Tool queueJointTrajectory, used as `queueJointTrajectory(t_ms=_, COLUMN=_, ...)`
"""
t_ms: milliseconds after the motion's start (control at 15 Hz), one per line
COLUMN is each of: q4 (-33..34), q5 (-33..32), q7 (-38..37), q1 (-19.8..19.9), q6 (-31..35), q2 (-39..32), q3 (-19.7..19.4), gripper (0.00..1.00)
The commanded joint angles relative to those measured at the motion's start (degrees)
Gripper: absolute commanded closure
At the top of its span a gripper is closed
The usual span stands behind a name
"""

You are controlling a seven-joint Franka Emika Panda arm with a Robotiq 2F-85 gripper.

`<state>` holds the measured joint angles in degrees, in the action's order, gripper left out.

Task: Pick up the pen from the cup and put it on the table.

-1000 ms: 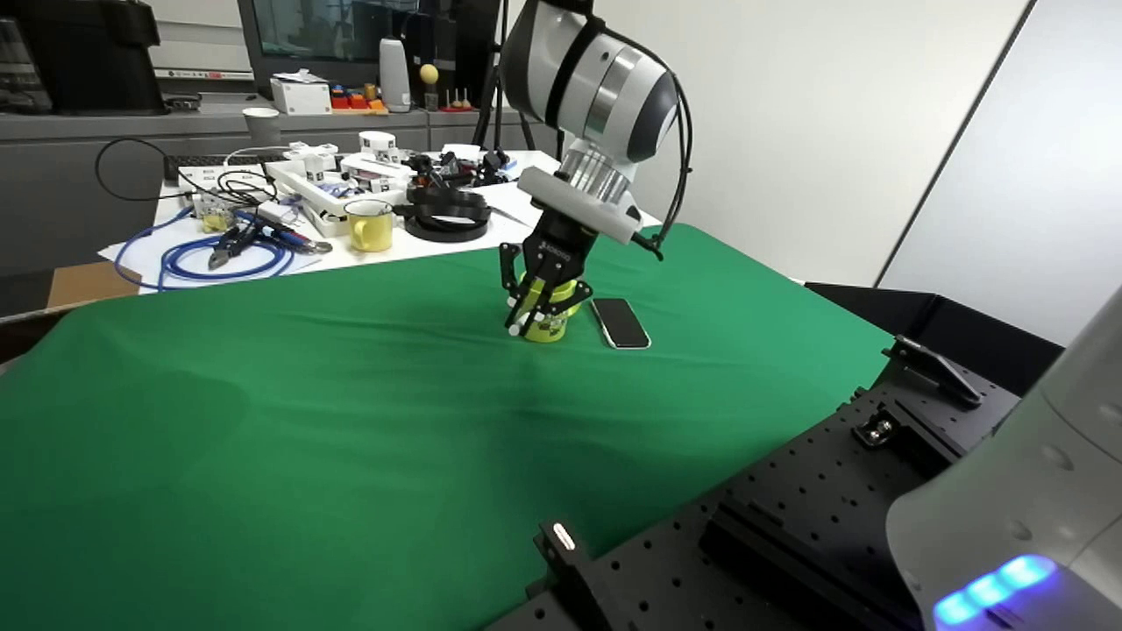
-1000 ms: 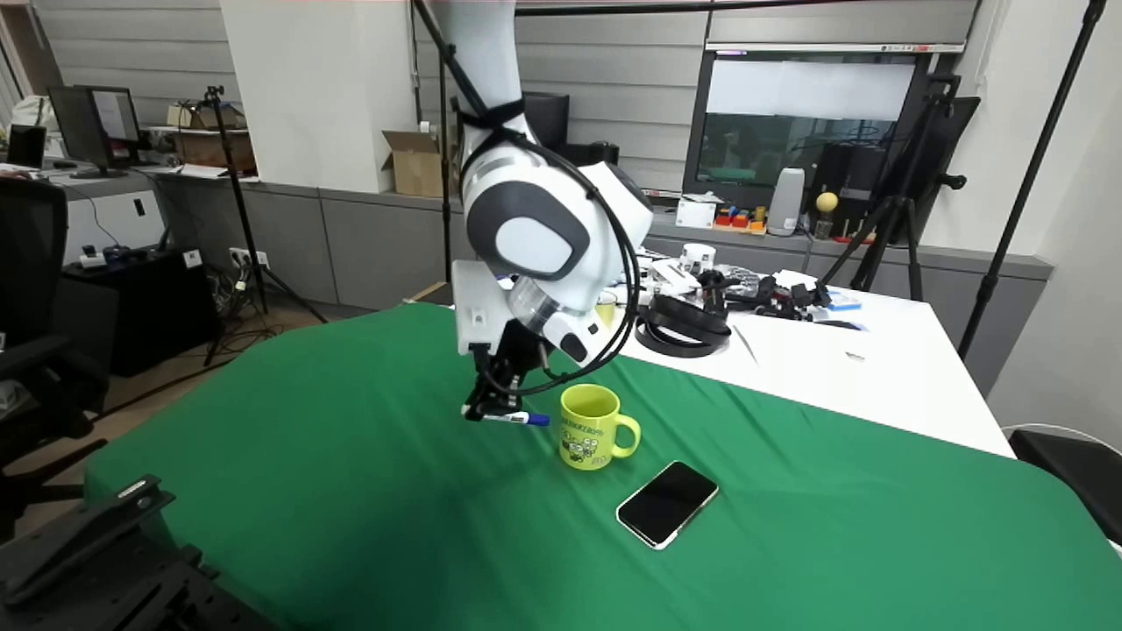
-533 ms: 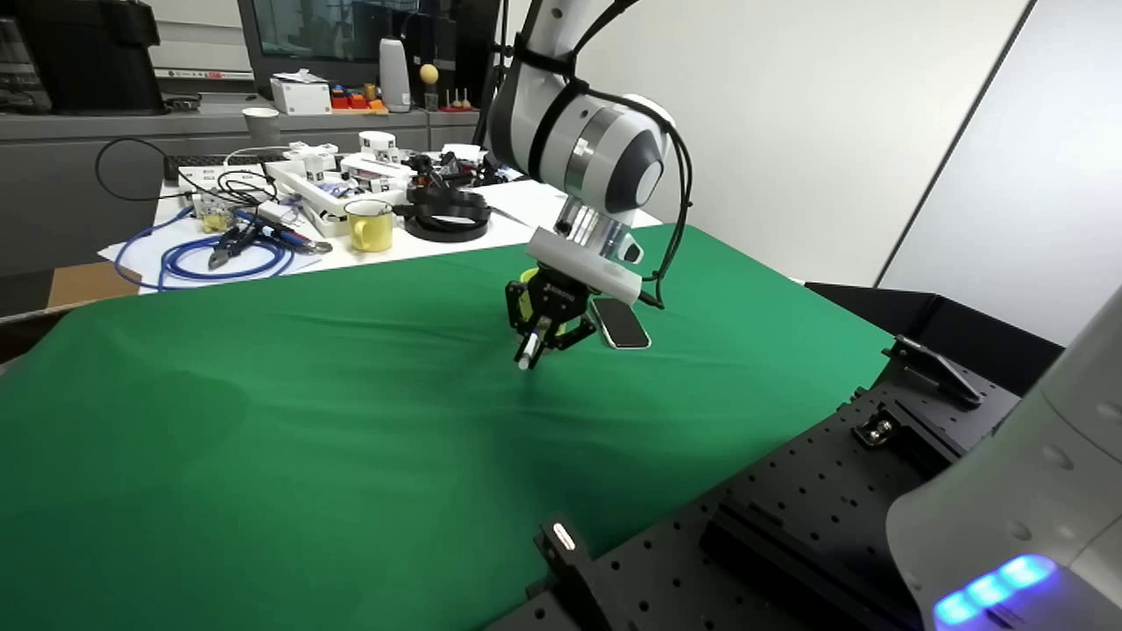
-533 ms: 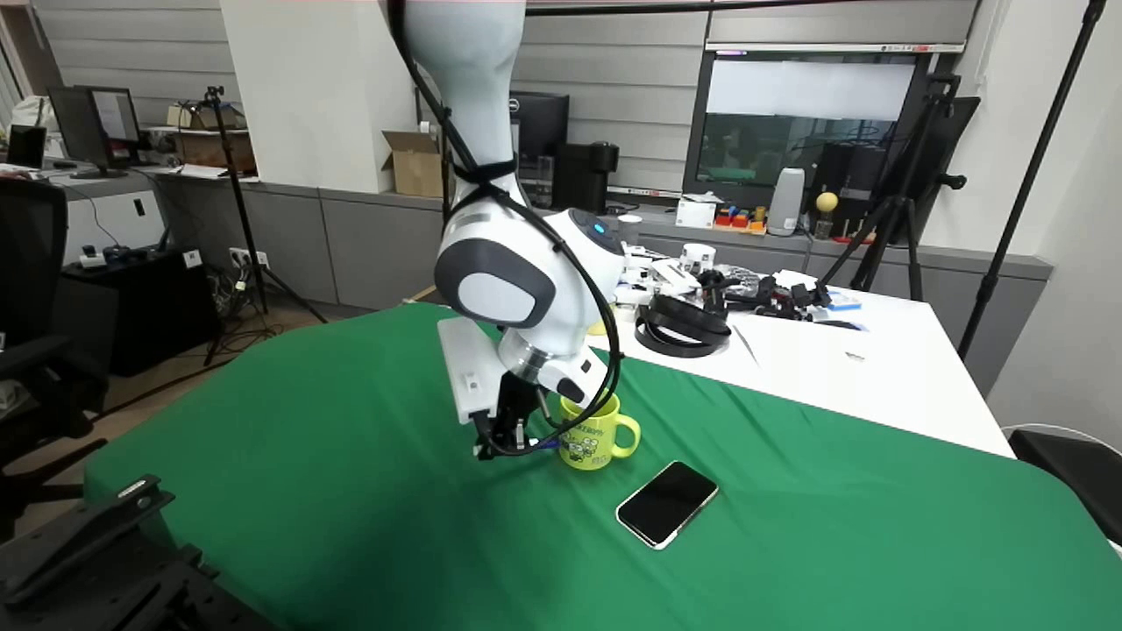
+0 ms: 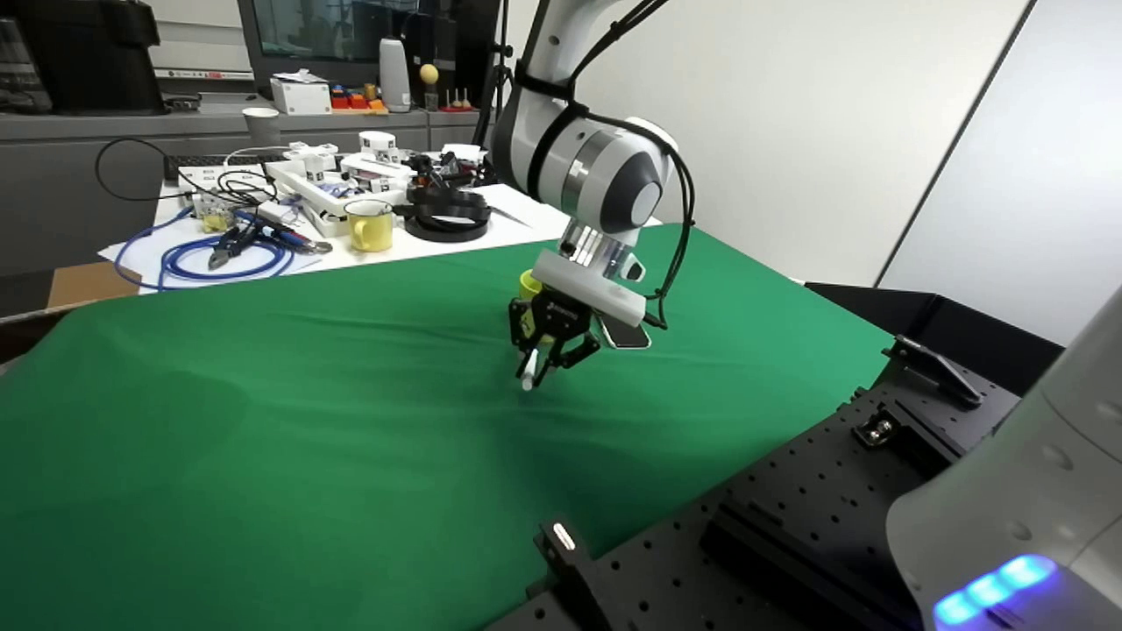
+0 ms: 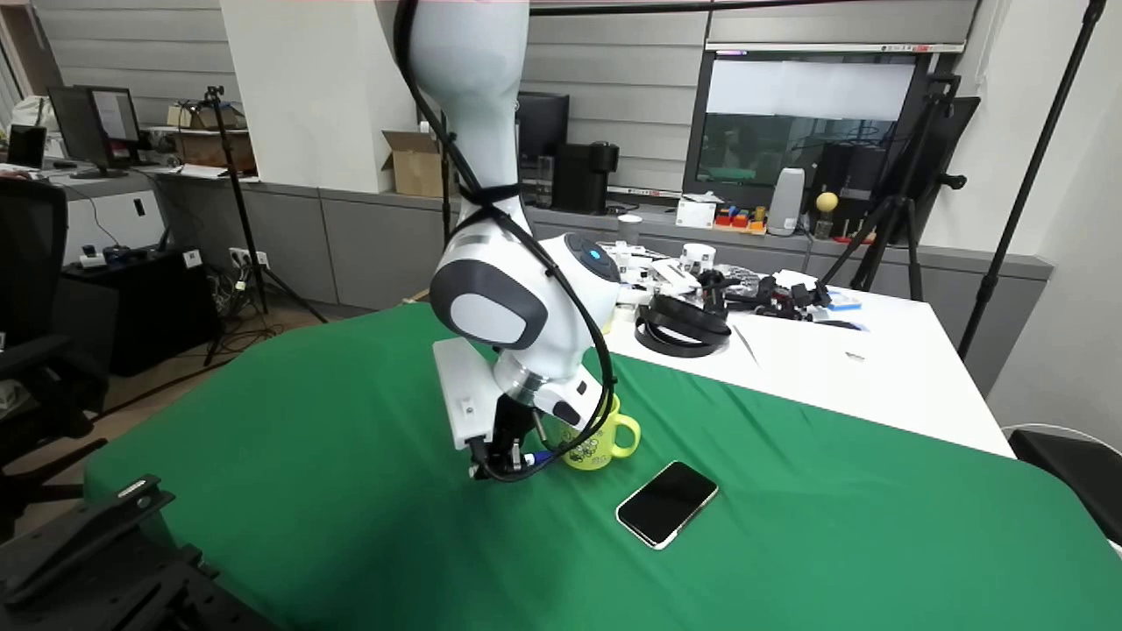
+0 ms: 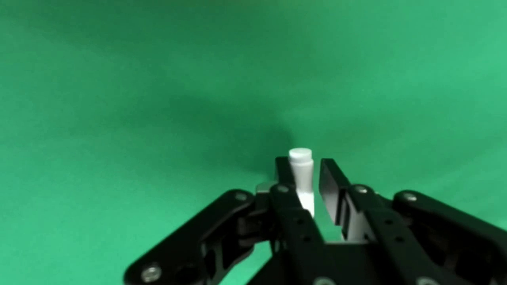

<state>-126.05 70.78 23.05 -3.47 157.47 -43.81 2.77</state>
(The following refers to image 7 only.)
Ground white pen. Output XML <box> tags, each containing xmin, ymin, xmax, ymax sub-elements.
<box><xmin>286</xmin><ymin>145</ymin><xmax>316</xmax><ymax>218</ymax></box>

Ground green table cloth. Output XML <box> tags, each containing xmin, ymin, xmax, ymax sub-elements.
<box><xmin>0</xmin><ymin>0</ymin><xmax>507</xmax><ymax>285</ymax></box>

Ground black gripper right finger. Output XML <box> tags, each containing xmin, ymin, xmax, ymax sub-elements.
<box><xmin>320</xmin><ymin>156</ymin><xmax>507</xmax><ymax>285</ymax></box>

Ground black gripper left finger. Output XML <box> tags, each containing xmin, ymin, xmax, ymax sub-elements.
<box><xmin>123</xmin><ymin>155</ymin><xmax>329</xmax><ymax>285</ymax></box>

